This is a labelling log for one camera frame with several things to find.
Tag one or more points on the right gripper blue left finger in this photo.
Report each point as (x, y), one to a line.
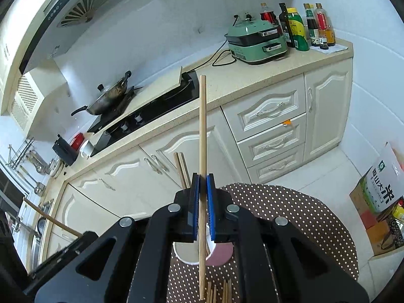
(187, 219)

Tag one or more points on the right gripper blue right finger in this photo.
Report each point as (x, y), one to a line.
(222, 229)

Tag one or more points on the pink paper cup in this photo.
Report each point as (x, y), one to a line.
(217, 254)

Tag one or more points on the wooden chopstick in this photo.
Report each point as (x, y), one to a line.
(202, 186)

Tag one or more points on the brown polka dot tablecloth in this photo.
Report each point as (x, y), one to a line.
(279, 260)

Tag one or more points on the black gas stove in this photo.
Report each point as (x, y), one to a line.
(186, 92)

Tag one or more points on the white mug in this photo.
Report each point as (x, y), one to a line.
(86, 149)

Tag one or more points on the beige cutting board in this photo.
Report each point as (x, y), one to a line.
(157, 88)

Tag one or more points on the red container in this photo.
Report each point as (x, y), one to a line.
(77, 141)

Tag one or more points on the black electric kettle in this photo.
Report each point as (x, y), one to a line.
(65, 151)

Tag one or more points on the black wok with lid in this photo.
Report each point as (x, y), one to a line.
(107, 98)

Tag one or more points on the cardboard box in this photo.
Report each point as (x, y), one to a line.
(384, 231)

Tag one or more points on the rice bag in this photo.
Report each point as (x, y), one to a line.
(383, 183)

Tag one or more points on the green electric cooker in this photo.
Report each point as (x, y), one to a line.
(255, 41)

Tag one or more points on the yellow bottle in box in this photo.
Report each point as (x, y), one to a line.
(398, 211)

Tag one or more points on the utensil rack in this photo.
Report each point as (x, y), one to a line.
(29, 166)

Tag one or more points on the green yellow bottle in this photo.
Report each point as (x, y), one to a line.
(298, 30)

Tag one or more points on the red cola bottle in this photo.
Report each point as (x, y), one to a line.
(268, 15)

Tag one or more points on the dark oil bottle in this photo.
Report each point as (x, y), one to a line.
(283, 19)

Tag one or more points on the dark soy sauce bottle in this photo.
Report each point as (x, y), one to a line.
(312, 24)

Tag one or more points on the range hood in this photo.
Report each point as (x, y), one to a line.
(63, 24)

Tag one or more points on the red label sauce bottle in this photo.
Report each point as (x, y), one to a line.
(325, 24)

